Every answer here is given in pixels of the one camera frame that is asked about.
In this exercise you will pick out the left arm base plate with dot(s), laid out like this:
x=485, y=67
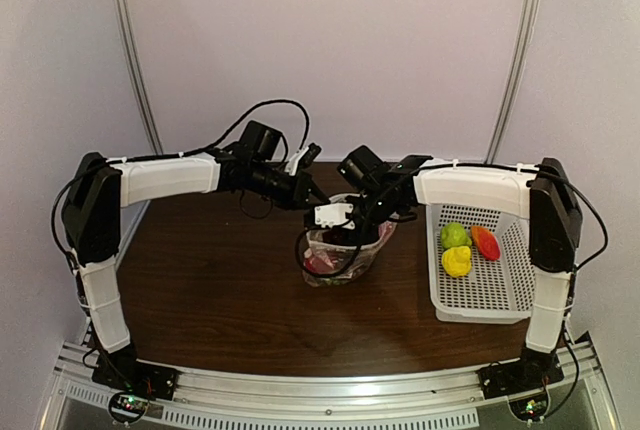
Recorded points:
x=141, y=379

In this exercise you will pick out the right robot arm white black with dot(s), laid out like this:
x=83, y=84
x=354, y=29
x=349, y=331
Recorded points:
x=539, y=194

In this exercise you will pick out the clear zip top bag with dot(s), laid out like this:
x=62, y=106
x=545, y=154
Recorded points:
x=345, y=259

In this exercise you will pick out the aluminium frame post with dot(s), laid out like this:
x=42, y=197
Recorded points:
x=134, y=68
x=524, y=35

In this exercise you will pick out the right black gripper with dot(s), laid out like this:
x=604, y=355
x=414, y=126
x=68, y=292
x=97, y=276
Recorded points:
x=347, y=229

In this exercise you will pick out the right aluminium frame post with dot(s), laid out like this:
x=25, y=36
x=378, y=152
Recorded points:
x=524, y=35

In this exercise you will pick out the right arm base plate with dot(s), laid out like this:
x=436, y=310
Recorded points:
x=519, y=376

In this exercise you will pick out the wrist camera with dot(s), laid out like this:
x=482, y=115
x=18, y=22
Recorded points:
x=302, y=159
x=334, y=215

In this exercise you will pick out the green fake apple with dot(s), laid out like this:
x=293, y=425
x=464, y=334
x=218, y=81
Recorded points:
x=454, y=235

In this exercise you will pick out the pink fake peach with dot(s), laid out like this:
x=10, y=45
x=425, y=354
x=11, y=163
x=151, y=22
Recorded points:
x=385, y=231

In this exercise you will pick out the white perforated plastic basket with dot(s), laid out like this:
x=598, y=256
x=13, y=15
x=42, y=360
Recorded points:
x=494, y=292

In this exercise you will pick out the left aluminium frame post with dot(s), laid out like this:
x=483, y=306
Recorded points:
x=134, y=68

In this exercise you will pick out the green fake grapes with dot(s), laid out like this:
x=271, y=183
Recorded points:
x=335, y=281

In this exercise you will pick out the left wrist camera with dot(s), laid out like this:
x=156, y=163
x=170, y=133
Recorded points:
x=302, y=159

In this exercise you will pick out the red fake apple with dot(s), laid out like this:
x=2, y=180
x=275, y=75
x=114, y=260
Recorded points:
x=486, y=243

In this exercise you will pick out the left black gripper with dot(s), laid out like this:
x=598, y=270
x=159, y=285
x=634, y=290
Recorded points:
x=304, y=190

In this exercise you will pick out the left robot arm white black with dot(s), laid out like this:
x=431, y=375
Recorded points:
x=101, y=188

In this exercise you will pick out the aluminium front rail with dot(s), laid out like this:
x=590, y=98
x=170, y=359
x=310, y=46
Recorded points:
x=447, y=399

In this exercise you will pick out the purple fake grapes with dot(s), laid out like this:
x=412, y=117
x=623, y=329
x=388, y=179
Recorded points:
x=338, y=237

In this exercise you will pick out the yellow fake lemon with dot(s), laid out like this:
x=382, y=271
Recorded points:
x=457, y=261

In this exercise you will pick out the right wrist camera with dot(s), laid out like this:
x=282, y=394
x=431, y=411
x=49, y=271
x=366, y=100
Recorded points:
x=334, y=215

